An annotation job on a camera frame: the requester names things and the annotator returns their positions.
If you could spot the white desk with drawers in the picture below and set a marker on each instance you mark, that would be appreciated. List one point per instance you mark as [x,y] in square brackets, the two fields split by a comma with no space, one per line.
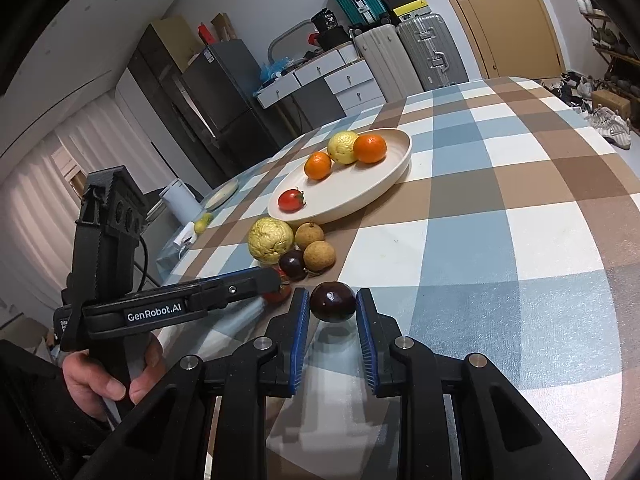
[317,68]

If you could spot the white drawer cabinet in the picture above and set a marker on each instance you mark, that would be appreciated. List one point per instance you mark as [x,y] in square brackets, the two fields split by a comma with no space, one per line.
[355,88]

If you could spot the small green lemon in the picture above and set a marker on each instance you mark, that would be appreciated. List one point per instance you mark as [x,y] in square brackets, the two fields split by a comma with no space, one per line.
[202,223]

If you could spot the silver suitcase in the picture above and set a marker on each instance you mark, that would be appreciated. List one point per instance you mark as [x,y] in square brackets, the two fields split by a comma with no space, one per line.
[432,51]

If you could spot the dark purple plum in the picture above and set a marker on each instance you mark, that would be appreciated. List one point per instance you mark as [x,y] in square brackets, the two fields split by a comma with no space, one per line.
[293,265]
[332,302]

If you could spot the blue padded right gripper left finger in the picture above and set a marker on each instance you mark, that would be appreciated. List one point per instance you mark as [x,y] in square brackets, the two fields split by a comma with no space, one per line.
[298,320]

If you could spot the black refrigerator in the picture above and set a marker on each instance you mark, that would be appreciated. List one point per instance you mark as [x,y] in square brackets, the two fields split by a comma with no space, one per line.
[204,96]

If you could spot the wrinkled yellow guava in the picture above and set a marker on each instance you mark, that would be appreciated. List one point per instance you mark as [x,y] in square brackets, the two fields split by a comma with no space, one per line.
[268,239]

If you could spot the brown longan fruit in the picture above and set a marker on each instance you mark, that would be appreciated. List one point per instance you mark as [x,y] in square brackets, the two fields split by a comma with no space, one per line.
[319,255]
[308,233]

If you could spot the large cream plate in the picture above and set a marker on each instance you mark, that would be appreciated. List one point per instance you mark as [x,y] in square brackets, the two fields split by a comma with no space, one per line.
[347,188]

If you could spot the small beige plate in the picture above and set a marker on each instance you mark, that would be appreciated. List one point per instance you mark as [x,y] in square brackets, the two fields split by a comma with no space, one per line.
[221,195]

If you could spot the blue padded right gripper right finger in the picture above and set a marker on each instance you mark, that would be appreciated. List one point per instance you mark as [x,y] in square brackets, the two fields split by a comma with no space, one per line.
[371,336]

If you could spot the wooden door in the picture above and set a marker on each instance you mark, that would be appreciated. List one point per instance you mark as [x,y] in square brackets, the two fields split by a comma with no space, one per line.
[511,37]

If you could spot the oblong red tomato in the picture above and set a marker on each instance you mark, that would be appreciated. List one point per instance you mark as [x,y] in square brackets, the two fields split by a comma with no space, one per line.
[283,292]

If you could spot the white curtain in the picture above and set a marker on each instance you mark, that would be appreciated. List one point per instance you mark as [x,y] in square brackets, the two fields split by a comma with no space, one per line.
[39,207]

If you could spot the large orange mandarin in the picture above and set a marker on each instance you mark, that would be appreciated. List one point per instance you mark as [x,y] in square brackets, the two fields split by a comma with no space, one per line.
[370,148]

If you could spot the checkered tablecloth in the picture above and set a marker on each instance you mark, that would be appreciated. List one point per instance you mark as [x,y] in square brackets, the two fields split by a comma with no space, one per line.
[514,233]

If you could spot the red tomato with stem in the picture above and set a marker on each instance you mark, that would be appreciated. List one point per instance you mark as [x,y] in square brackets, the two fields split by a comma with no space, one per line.
[291,200]

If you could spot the wooden shoe rack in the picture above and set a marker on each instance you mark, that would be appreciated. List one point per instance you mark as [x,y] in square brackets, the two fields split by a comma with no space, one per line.
[618,86]

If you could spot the beige suitcase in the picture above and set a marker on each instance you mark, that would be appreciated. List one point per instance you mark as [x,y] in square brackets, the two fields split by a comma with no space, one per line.
[389,62]

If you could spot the smooth yellow guava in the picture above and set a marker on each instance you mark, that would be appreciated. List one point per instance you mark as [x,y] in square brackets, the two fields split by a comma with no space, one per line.
[341,147]

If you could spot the white handheld device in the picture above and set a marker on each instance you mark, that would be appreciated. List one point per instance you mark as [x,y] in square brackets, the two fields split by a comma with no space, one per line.
[186,236]

